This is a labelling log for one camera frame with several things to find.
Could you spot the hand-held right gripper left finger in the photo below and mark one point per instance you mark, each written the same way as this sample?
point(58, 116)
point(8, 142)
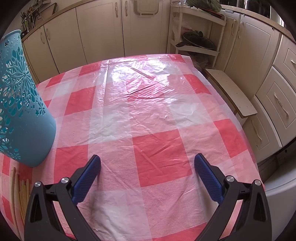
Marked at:
point(86, 178)

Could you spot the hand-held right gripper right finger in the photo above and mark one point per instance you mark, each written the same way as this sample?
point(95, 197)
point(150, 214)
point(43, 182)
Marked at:
point(208, 178)

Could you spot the bunch of pale chopsticks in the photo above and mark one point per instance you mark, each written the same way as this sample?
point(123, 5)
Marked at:
point(23, 199)

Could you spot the blue perforated plastic basket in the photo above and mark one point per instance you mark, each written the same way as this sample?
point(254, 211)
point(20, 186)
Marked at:
point(30, 129)

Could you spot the white appliance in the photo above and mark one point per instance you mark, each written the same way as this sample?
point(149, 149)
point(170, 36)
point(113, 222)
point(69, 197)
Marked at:
point(279, 208)

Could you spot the red white checkered tablecloth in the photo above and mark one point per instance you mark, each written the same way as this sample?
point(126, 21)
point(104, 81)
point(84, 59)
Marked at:
point(150, 115)

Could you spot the white wooden stool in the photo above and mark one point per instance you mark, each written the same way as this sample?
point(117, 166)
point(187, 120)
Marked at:
point(231, 92)

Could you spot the clear plastic bag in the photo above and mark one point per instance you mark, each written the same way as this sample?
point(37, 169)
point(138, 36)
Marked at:
point(202, 60)

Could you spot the white shelf trolley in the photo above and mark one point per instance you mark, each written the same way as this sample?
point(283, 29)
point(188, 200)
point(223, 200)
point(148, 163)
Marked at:
point(196, 50)

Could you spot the black pan with glass lid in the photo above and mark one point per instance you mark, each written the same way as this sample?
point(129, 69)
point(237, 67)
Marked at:
point(196, 41)

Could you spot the cream microwave base cabinet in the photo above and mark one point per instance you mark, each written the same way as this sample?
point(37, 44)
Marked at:
point(249, 46)

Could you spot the cream sink base cabinet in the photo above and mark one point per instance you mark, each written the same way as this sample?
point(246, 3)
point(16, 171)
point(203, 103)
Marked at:
point(97, 34)

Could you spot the white plastic bag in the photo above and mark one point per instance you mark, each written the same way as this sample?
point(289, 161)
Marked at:
point(177, 27)

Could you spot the grey metal tray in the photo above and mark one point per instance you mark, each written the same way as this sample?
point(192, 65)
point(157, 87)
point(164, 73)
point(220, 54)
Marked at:
point(46, 12)

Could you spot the bagged green vegetables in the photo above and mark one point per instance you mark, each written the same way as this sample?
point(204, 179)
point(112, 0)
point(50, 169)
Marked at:
point(203, 3)

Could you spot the cream hanging waste bin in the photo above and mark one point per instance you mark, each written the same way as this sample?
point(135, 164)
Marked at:
point(148, 8)

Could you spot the wall utensil rack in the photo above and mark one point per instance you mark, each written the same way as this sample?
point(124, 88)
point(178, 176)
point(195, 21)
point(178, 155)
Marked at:
point(26, 20)

